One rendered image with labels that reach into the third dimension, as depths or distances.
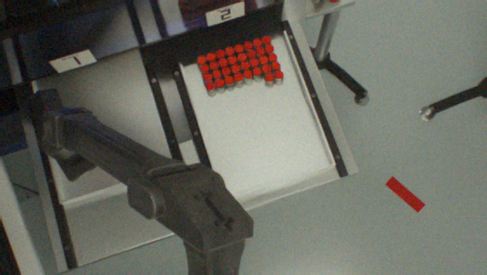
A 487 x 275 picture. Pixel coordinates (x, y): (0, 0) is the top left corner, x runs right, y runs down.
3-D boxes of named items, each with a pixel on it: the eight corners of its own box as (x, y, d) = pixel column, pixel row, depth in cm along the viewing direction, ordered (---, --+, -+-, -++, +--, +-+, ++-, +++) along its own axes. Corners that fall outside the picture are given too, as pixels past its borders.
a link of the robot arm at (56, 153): (40, 157, 100) (70, 145, 101) (29, 124, 102) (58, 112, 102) (53, 165, 107) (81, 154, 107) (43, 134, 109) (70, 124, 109)
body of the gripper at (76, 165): (75, 127, 115) (63, 116, 108) (99, 165, 113) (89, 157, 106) (48, 144, 115) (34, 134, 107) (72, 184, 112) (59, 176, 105)
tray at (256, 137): (181, 68, 131) (179, 63, 127) (284, 36, 132) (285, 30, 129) (223, 203, 122) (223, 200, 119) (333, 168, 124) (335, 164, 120)
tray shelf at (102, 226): (14, 80, 133) (10, 77, 131) (287, -4, 137) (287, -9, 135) (60, 274, 121) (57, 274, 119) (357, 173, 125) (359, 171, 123)
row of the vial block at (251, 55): (200, 73, 130) (198, 65, 126) (272, 50, 131) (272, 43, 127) (203, 81, 129) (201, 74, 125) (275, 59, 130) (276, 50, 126)
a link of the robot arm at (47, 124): (46, 132, 94) (93, 125, 99) (27, 75, 97) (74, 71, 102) (30, 161, 103) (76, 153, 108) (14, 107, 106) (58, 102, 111)
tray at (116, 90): (31, 71, 131) (25, 65, 128) (136, 38, 133) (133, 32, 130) (64, 205, 123) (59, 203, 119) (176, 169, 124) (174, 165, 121)
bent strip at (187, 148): (182, 150, 126) (178, 143, 120) (194, 145, 126) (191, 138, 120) (200, 207, 122) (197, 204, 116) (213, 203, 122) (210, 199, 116)
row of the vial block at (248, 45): (197, 64, 131) (196, 57, 126) (269, 43, 132) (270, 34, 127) (200, 72, 130) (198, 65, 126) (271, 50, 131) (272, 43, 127)
